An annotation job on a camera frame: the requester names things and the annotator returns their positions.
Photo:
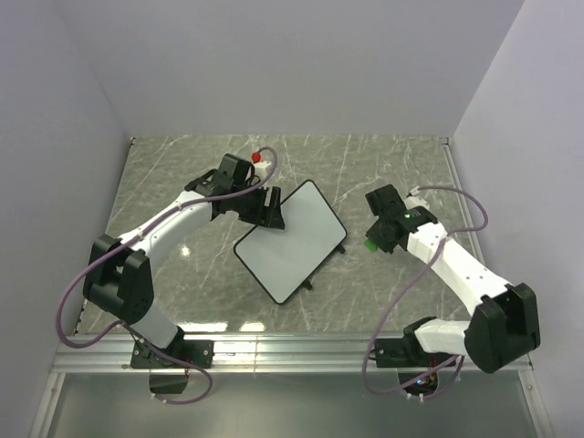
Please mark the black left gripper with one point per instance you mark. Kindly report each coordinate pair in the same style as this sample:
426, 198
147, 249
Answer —
264, 215

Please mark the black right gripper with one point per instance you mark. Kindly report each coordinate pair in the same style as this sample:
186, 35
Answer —
383, 245

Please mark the green bone-shaped eraser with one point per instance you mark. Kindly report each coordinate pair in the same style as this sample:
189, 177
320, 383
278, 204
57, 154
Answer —
371, 245

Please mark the white board with black frame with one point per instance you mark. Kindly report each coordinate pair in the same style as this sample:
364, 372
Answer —
282, 261

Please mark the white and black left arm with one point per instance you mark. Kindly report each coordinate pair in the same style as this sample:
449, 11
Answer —
119, 277

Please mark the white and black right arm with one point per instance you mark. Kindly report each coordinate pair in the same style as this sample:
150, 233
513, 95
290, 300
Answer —
503, 324

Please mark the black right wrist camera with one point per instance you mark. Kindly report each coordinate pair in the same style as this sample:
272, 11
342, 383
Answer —
385, 201

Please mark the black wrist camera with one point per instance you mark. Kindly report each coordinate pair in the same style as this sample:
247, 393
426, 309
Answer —
232, 169
385, 201

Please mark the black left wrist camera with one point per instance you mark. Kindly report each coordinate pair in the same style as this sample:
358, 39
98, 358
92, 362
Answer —
232, 169

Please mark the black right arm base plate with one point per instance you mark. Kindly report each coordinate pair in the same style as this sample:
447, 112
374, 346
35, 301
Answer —
402, 353

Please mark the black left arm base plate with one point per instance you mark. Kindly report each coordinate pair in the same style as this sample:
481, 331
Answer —
198, 352

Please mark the aluminium rail at table front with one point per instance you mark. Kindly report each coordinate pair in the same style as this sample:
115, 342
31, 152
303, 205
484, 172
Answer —
233, 352

